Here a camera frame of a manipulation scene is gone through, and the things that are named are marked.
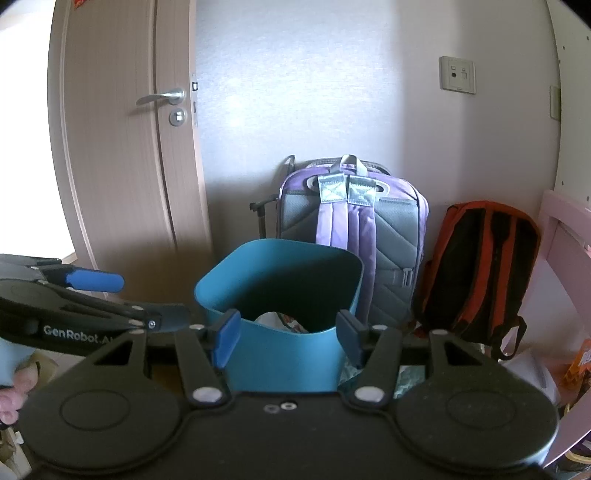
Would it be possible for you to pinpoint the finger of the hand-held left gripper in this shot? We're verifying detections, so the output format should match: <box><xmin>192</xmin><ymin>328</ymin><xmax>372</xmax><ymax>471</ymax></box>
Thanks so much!
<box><xmin>39</xmin><ymin>265</ymin><xmax>125</xmax><ymax>294</ymax></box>
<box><xmin>67</xmin><ymin>293</ymin><xmax>192</xmax><ymax>334</ymax></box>

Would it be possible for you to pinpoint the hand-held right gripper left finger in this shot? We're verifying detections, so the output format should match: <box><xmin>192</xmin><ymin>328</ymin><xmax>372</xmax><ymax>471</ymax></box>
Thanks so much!
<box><xmin>92</xmin><ymin>309</ymin><xmax>242</xmax><ymax>408</ymax></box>

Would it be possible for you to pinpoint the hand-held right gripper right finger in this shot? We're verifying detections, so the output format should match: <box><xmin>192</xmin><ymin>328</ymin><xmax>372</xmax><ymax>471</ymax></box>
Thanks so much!
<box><xmin>336</xmin><ymin>310</ymin><xmax>483</xmax><ymax>409</ymax></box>

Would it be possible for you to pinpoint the pale plastic bag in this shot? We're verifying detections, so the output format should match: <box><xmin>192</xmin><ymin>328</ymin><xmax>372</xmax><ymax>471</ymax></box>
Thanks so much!
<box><xmin>254</xmin><ymin>311</ymin><xmax>289</xmax><ymax>331</ymax></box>

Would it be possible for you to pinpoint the teal plastic bin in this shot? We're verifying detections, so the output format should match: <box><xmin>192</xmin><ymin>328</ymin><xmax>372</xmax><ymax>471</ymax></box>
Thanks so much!
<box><xmin>194</xmin><ymin>239</ymin><xmax>365</xmax><ymax>394</ymax></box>

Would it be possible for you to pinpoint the printed wrapper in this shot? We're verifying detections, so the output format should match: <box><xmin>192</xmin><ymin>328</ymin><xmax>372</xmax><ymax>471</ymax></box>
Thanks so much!
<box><xmin>281</xmin><ymin>314</ymin><xmax>310</xmax><ymax>334</ymax></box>

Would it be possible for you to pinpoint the person's left hand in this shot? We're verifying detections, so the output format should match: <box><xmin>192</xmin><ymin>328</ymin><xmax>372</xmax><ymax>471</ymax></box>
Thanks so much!
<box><xmin>0</xmin><ymin>362</ymin><xmax>40</xmax><ymax>428</ymax></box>

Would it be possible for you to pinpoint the beige wooden door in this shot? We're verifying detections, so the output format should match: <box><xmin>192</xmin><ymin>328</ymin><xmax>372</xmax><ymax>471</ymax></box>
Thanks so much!
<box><xmin>48</xmin><ymin>0</ymin><xmax>214</xmax><ymax>303</ymax></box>

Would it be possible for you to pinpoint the purple grey backpack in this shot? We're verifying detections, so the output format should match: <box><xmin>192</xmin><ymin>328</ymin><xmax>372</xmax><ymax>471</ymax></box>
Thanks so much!
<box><xmin>276</xmin><ymin>154</ymin><xmax>429</xmax><ymax>325</ymax></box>

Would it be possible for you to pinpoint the black metal folding rack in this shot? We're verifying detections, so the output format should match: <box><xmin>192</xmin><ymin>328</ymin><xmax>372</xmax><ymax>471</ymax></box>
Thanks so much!
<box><xmin>249</xmin><ymin>154</ymin><xmax>296</xmax><ymax>241</ymax></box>

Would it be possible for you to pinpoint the black orange backpack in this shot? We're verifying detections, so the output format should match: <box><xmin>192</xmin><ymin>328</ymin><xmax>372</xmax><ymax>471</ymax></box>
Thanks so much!
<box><xmin>411</xmin><ymin>200</ymin><xmax>541</xmax><ymax>361</ymax></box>

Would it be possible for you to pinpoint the orange packet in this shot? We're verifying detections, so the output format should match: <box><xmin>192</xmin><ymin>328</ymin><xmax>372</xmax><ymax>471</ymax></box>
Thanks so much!
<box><xmin>561</xmin><ymin>339</ymin><xmax>591</xmax><ymax>394</ymax></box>

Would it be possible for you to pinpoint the white furniture panel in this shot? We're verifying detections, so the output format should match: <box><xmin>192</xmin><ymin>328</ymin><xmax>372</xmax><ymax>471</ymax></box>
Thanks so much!
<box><xmin>545</xmin><ymin>0</ymin><xmax>591</xmax><ymax>205</ymax></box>

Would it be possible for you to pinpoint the silver door handle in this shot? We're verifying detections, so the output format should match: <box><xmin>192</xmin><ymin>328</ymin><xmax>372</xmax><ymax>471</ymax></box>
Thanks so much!
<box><xmin>136</xmin><ymin>88</ymin><xmax>187</xmax><ymax>107</ymax></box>

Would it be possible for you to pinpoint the beige wall socket plate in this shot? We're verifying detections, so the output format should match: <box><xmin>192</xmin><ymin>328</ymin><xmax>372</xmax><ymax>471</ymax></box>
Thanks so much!
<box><xmin>438</xmin><ymin>55</ymin><xmax>476</xmax><ymax>96</ymax></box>

